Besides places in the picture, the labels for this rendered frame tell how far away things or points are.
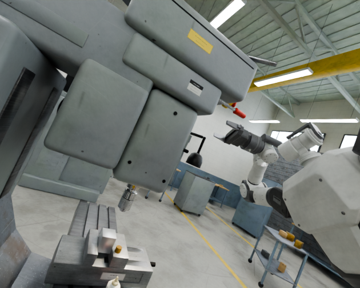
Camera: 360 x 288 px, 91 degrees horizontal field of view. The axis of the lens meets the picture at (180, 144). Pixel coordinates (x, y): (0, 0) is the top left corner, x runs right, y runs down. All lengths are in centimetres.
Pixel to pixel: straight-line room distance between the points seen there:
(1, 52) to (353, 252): 80
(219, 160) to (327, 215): 850
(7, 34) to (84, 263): 65
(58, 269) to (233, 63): 88
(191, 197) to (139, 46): 484
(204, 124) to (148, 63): 780
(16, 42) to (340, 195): 72
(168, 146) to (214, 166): 835
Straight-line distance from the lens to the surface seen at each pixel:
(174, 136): 58
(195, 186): 515
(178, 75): 58
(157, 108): 57
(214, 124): 861
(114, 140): 53
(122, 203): 69
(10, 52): 47
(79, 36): 57
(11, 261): 89
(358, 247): 58
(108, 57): 56
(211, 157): 872
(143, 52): 57
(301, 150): 68
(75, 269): 78
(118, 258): 78
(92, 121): 52
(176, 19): 63
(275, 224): 902
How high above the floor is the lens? 146
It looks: 3 degrees up
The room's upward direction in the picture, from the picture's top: 24 degrees clockwise
